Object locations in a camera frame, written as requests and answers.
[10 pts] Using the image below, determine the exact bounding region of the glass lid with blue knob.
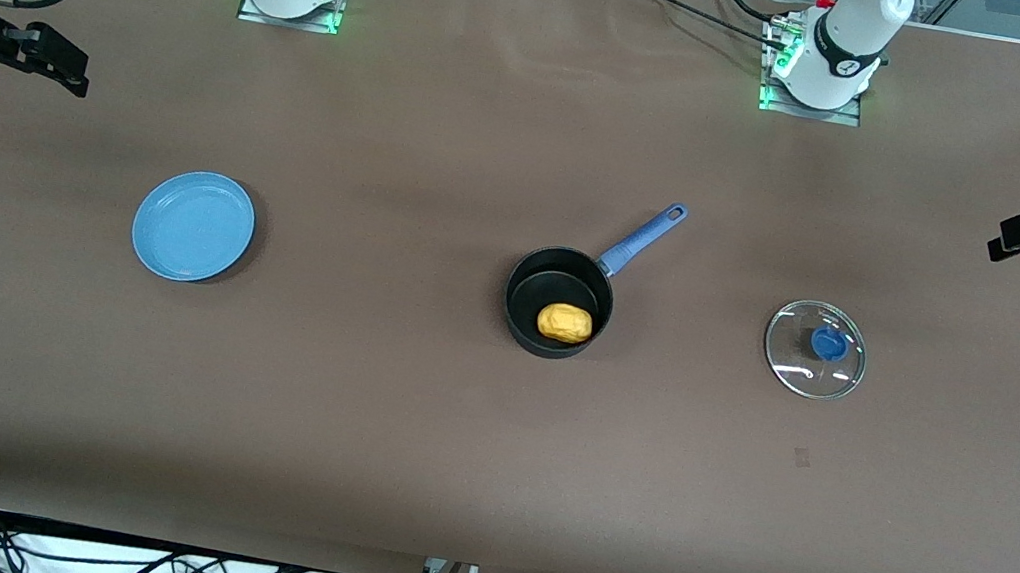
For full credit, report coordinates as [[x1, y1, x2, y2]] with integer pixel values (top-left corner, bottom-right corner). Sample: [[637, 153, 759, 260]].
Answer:
[[756, 293, 875, 406]]

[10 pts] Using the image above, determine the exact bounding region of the yellow potato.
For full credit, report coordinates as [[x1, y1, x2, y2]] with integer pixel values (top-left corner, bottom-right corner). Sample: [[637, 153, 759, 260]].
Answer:
[[534, 300, 597, 348]]

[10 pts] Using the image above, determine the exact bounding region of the blue round plate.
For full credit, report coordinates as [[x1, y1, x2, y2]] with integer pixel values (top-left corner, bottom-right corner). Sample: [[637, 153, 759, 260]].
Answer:
[[126, 162, 263, 291]]

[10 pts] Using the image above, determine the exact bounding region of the brown table cover sheet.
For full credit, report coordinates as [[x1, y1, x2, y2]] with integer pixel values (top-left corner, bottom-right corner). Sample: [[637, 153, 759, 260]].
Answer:
[[0, 0, 1020, 573]]

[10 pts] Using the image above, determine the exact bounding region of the black cable across table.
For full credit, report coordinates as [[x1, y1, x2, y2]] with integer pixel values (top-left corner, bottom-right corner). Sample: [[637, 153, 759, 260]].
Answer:
[[595, 0, 796, 51]]

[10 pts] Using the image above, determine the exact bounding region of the black pot with blue handle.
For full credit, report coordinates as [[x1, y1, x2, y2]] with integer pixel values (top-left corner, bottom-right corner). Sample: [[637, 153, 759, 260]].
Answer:
[[496, 179, 691, 377]]

